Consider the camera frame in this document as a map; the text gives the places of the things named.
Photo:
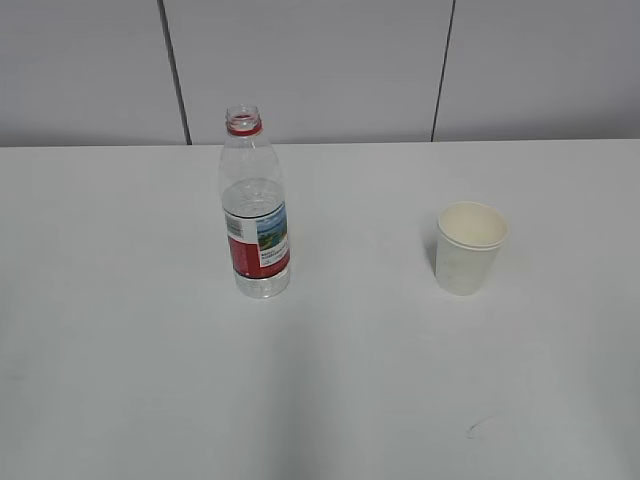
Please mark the clear plastic water bottle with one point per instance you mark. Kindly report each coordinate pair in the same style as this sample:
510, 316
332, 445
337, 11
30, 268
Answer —
253, 201

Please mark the white paper cup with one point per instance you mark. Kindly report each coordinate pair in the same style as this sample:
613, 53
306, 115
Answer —
469, 237

